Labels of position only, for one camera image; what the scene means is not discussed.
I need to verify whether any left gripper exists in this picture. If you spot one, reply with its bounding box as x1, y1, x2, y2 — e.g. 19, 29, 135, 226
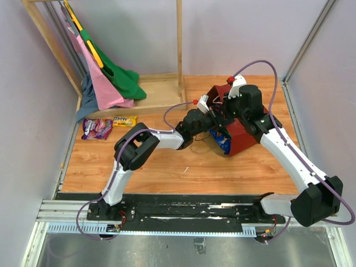
192, 106, 235, 137

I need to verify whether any yellow candy bag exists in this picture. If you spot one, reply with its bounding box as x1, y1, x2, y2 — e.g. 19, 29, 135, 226
112, 116, 137, 127

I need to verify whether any left aluminium frame post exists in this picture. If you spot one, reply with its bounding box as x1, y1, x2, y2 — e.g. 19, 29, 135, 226
43, 2, 86, 81

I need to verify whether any aluminium frame post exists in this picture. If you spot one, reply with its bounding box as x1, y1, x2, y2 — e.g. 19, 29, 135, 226
43, 2, 86, 81
282, 0, 338, 84

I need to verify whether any green cloth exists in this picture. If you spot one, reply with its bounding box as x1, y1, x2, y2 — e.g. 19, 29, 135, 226
66, 1, 147, 101

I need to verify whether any right aluminium frame post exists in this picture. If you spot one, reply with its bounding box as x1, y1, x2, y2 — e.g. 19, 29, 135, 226
282, 0, 338, 84

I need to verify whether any grey slotted cable duct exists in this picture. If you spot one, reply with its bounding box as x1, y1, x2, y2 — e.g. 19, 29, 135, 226
47, 222, 257, 238

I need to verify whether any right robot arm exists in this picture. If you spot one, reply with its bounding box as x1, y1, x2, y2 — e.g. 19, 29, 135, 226
221, 85, 343, 227

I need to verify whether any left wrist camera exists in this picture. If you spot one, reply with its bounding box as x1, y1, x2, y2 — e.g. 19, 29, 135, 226
196, 95, 210, 114

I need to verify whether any purple candy bag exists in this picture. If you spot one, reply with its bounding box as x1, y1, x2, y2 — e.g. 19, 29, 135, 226
81, 118, 113, 140

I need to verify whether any wooden clothes rack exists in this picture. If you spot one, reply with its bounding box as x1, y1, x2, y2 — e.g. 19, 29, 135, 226
21, 0, 187, 119

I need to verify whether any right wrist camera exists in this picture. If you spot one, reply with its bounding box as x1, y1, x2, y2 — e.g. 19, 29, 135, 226
227, 75, 247, 99

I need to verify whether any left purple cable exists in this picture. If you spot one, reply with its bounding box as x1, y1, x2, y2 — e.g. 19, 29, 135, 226
76, 100, 200, 241

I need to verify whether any yellow hanger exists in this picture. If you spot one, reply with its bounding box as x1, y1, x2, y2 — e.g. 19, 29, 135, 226
64, 0, 103, 68

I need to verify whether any blue grey cloth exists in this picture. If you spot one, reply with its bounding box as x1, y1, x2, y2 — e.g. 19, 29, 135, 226
76, 73, 98, 123

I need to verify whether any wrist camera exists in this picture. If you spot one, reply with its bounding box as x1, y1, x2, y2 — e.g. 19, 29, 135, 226
227, 75, 247, 99
196, 95, 210, 114

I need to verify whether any blue chips bag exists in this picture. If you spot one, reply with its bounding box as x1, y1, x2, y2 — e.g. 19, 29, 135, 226
209, 130, 231, 155

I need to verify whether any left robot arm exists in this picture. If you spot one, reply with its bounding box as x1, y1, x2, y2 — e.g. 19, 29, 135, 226
97, 108, 234, 220

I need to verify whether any pink cloth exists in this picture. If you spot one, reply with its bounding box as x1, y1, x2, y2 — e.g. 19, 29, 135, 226
67, 24, 134, 111

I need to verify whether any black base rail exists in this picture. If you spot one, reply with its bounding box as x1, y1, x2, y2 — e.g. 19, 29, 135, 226
87, 194, 285, 226

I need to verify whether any front aluminium rail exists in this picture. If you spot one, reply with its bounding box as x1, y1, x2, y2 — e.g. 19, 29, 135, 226
36, 200, 87, 223

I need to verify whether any red brown paper bag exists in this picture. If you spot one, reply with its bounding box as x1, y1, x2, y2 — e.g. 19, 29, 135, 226
207, 85, 273, 156

